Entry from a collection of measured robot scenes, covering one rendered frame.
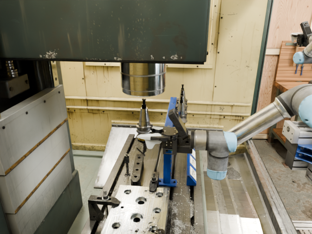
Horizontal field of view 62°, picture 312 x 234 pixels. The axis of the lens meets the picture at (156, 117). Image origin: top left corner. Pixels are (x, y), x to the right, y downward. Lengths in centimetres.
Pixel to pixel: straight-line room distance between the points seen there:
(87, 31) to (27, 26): 18
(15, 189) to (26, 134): 19
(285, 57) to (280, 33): 30
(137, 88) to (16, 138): 46
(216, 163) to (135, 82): 43
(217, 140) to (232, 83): 106
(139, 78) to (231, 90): 123
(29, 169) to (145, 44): 66
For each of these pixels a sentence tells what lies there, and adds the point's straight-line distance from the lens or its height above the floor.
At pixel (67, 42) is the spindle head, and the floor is 165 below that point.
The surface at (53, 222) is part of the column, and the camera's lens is 143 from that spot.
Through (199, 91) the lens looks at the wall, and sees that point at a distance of 197.
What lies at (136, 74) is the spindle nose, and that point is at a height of 155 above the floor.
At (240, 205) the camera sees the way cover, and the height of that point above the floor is 73.
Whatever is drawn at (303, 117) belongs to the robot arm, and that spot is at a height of 142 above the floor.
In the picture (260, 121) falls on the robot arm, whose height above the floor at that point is 133.
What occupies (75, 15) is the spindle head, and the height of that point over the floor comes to 172.
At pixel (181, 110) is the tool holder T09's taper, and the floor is 126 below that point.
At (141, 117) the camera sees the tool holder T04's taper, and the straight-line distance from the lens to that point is 95.
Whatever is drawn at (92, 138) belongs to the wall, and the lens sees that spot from 228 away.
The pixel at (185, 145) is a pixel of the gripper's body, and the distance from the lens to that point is 99.
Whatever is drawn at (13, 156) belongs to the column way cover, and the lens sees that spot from 102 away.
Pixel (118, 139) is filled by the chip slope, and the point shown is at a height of 80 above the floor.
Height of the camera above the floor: 174
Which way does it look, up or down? 22 degrees down
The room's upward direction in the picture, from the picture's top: straight up
